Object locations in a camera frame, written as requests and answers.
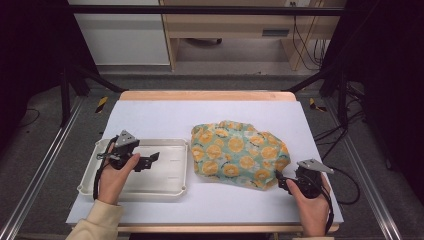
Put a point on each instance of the white table mat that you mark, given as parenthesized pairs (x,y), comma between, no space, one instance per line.
(206,116)

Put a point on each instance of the yellow black tape marker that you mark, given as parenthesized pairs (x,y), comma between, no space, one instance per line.
(315,105)
(101,104)

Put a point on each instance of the white cabinet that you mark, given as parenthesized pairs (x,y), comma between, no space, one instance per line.
(123,36)

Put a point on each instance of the aluminium floor rail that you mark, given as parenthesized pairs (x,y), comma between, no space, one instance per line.
(40,166)
(370,186)

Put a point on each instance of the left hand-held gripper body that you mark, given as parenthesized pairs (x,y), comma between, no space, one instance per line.
(124,149)

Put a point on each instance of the person's right hand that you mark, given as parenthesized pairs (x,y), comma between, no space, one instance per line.
(311,213)

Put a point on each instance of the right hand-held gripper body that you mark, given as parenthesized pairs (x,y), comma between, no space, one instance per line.
(310,181)

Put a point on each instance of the black frame strut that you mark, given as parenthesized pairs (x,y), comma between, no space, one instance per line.
(313,80)
(96,78)

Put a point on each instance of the wooden table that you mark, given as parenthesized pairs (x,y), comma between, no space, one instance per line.
(206,95)

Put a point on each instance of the person's left hand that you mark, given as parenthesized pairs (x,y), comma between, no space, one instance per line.
(115,181)

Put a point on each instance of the light wooden desk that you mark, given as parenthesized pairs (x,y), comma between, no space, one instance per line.
(233,25)

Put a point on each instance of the green orange-print cloth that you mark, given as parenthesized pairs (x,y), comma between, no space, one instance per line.
(238,155)

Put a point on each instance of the black horizontal frame bar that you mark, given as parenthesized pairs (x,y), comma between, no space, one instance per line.
(206,10)

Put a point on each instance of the white plastic tray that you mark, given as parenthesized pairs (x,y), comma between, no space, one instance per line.
(163,173)

